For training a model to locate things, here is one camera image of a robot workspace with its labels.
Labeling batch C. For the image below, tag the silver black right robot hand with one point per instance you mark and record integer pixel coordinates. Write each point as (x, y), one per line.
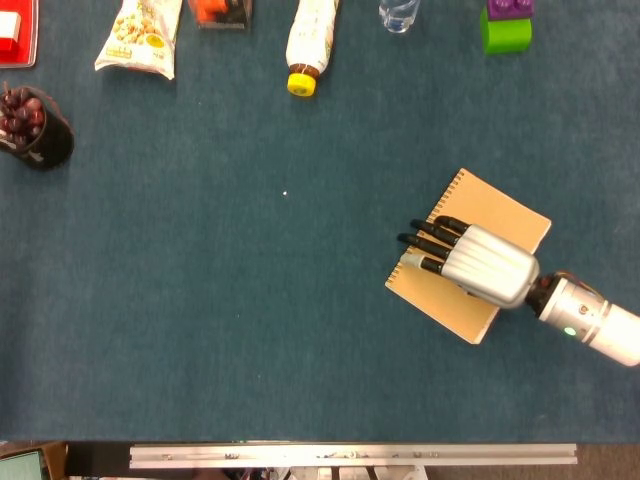
(492, 267)

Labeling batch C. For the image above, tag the kraft cover spiral notebook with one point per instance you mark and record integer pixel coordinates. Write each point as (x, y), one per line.
(495, 207)

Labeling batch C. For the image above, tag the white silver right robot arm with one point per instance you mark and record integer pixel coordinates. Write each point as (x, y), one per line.
(590, 315)

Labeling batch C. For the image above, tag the green toy block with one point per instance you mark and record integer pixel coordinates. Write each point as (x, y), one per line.
(505, 36)

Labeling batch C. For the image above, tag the teal felt table cloth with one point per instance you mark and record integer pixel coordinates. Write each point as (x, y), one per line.
(250, 275)

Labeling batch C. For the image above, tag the purple toy block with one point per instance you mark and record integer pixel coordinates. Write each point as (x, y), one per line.
(510, 7)

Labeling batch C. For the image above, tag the clear plastic water bottle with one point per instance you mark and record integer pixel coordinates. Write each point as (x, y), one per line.
(398, 15)

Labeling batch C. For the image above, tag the white bottle with yellow cap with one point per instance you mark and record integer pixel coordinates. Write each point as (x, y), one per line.
(310, 40)

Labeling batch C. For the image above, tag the orange item in clear box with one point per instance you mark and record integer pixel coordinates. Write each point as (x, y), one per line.
(217, 12)

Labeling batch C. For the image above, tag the white snack bag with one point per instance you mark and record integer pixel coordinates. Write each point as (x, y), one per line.
(137, 35)

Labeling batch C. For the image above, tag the black cup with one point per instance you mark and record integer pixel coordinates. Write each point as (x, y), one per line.
(55, 145)

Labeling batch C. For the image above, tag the dark red grapes bunch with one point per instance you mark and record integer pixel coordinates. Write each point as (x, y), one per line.
(22, 117)

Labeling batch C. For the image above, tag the teal screen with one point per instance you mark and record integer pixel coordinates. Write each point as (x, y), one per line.
(20, 466)

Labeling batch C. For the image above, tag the red tray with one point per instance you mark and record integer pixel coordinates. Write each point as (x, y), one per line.
(29, 30)

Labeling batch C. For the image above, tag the white and red box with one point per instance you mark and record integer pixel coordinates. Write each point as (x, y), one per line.
(9, 30)

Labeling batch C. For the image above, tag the aluminium profile rail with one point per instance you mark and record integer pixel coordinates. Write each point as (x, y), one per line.
(350, 456)

